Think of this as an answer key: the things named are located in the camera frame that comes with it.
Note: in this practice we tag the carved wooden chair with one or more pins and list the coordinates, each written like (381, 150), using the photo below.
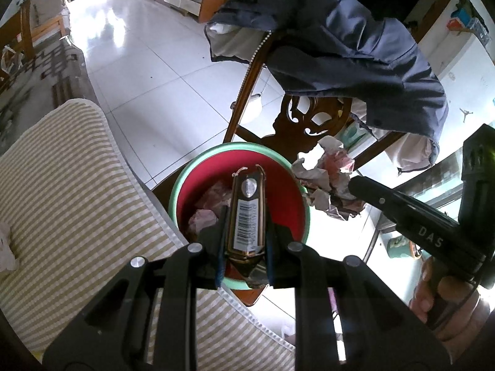
(294, 131)

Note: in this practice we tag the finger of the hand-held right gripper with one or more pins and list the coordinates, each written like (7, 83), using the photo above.
(377, 199)

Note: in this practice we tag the pink plastic bag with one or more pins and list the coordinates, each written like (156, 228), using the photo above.
(205, 218)

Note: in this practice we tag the paper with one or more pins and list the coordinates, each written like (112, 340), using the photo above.
(328, 177)

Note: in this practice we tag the grey patterned blanket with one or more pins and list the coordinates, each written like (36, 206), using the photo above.
(34, 81)

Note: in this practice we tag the wooden armchair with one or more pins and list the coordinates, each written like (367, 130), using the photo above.
(27, 27)

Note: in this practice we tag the white crumpled tissue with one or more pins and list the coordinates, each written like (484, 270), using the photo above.
(7, 247)

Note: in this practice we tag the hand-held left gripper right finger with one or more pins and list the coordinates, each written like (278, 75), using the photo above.
(270, 258)

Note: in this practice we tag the clear plastic bag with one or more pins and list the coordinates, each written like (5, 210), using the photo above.
(11, 58)

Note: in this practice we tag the black gold box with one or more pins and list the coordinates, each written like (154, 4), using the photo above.
(245, 216)

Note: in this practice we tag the red basin with green rim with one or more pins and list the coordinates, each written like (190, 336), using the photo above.
(278, 185)

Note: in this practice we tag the teal cup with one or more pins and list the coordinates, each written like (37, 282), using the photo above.
(398, 247)

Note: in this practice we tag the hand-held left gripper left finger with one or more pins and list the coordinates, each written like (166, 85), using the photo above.
(220, 264)

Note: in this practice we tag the blue grey jacket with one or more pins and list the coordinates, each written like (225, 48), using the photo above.
(348, 46)

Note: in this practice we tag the person's right hand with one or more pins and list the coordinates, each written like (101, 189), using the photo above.
(421, 297)

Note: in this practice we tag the cluttered wall shelf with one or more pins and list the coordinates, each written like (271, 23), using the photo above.
(470, 21)

